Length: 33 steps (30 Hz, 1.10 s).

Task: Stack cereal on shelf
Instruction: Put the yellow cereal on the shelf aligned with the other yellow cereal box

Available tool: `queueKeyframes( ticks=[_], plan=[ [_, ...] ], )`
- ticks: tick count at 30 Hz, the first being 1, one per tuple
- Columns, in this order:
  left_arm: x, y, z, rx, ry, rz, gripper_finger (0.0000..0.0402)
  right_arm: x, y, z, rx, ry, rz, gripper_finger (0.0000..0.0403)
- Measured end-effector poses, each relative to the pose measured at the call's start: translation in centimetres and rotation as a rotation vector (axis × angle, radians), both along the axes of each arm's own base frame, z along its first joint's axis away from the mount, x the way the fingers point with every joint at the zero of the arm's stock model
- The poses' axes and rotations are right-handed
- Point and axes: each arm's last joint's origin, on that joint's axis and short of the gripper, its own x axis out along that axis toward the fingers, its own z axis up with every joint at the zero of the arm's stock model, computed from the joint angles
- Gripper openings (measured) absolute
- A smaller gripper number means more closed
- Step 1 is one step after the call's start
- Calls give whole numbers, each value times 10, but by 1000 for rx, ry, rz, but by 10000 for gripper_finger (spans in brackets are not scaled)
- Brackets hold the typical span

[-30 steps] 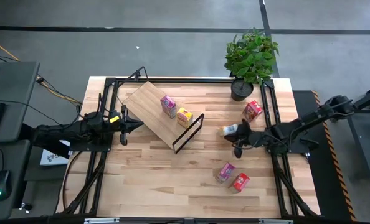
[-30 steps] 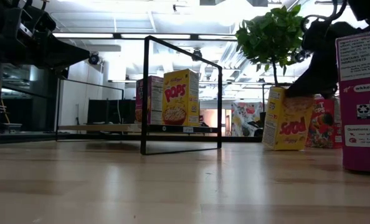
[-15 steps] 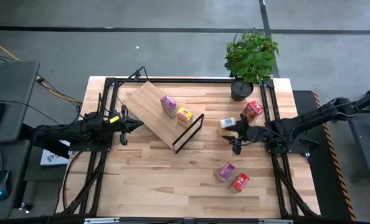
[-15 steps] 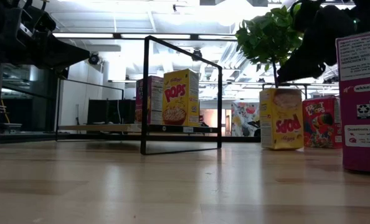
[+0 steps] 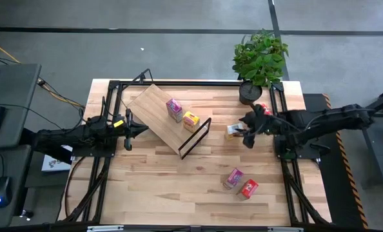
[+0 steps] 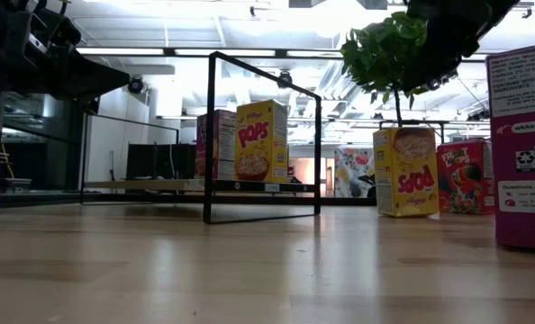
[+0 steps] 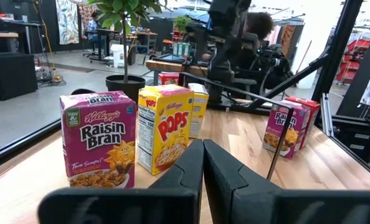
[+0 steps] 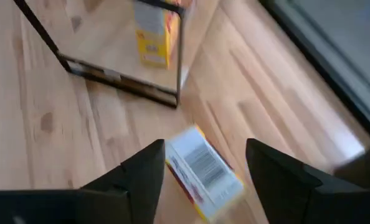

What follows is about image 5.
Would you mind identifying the yellow Corn Pops cereal box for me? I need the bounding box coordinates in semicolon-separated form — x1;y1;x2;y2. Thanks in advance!
182;111;201;134
224;122;246;142

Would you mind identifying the grey metal stand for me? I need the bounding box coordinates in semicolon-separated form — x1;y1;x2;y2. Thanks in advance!
360;84;383;190

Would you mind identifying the white printed box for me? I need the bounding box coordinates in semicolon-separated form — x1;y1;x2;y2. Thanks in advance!
41;144;74;173

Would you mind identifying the black hazard striped platform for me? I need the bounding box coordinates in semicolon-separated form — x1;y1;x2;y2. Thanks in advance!
302;93;370;231

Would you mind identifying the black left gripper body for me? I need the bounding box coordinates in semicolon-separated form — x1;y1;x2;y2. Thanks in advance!
113;108;133;151

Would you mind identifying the purple Raisin Bran cereal box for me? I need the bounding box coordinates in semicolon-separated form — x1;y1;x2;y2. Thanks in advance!
222;167;245;191
165;98;184;124

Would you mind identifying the red Froot Loops cereal box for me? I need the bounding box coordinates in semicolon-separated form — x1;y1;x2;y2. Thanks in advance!
260;102;273;117
236;179;260;202

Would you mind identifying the black aluminium table frame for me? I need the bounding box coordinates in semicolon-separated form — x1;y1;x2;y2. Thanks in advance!
57;79;333;232

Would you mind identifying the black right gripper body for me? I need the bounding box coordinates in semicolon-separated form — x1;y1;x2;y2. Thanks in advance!
242;103;271;150

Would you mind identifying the grey desk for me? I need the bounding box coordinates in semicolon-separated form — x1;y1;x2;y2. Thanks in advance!
0;144;33;227
0;63;43;150

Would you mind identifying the black computer mouse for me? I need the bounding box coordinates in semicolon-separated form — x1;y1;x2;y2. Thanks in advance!
0;176;14;209

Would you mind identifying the green potted plant black pot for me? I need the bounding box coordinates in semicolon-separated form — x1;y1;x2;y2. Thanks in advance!
231;28;290;106

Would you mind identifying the silver light bar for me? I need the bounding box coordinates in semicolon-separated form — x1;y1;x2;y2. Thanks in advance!
87;225;125;232

